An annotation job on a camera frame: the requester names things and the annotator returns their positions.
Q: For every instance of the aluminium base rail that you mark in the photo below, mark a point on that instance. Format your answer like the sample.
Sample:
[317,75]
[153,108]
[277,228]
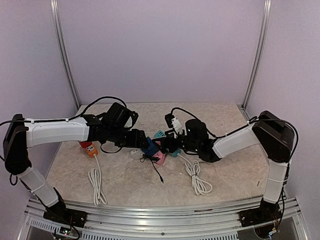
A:
[206,221]

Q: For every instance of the right aluminium frame post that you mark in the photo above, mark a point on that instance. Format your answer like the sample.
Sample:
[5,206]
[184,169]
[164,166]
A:
[258,53]

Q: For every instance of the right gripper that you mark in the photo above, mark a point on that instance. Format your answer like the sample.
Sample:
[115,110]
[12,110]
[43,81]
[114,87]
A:
[169,139]

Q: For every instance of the orange power strip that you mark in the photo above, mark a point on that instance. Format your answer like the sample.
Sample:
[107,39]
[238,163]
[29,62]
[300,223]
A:
[91,151]

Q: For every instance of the blue cube socket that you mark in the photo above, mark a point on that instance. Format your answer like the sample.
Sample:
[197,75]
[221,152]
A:
[148,147]

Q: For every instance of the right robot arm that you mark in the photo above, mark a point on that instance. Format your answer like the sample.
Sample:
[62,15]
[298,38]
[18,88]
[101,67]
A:
[278,139]

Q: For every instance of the aluminium frame post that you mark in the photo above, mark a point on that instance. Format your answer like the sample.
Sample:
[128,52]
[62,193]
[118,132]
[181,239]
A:
[54,6]
[258,53]

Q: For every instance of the white USB charger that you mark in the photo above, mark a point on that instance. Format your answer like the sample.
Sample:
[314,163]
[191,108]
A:
[136,154]

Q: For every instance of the teal power strip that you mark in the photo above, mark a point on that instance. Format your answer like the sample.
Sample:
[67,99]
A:
[160,134]

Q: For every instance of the red cube socket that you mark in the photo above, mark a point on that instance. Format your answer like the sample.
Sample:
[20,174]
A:
[85,144]

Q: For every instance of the pink triangular power strip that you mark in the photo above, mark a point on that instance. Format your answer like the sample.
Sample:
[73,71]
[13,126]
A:
[157,156]

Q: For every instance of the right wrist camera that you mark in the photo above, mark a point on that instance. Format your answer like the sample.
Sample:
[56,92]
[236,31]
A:
[173,123]

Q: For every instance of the left aluminium frame post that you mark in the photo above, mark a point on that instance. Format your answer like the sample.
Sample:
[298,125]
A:
[54,6]

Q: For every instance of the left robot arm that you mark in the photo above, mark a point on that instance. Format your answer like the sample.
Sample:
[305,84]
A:
[115,126]

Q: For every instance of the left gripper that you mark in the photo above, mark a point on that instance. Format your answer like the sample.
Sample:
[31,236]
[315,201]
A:
[137,140]

